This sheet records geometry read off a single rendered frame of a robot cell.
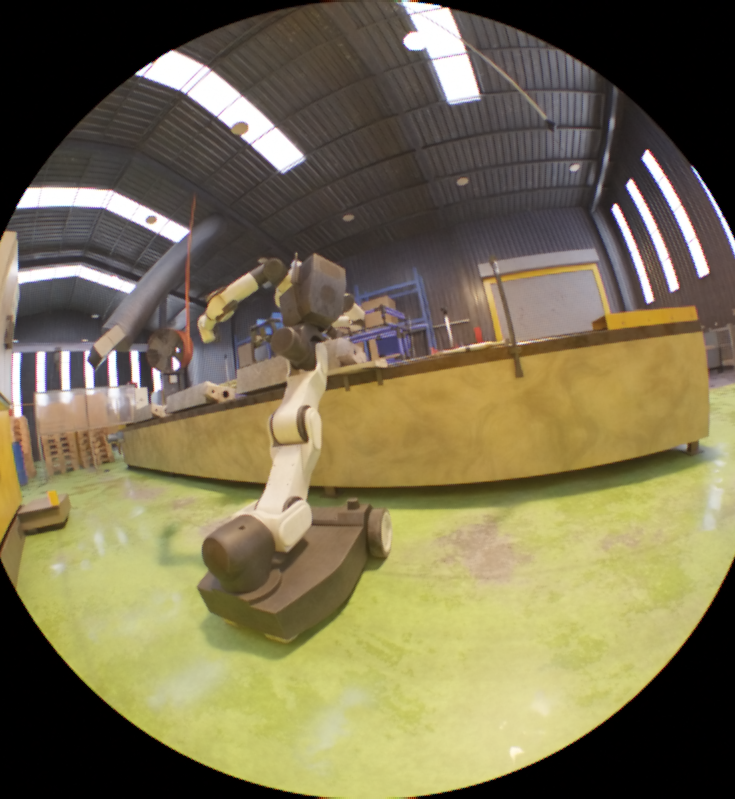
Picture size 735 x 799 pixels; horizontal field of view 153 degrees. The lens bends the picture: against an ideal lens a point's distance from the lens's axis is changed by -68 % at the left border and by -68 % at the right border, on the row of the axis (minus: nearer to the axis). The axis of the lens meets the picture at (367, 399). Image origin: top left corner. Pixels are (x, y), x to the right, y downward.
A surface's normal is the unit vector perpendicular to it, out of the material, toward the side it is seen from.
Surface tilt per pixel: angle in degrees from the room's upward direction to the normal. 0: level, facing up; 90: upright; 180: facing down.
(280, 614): 90
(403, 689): 0
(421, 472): 90
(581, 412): 89
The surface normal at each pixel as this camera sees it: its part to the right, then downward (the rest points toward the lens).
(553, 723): -0.16, -0.99
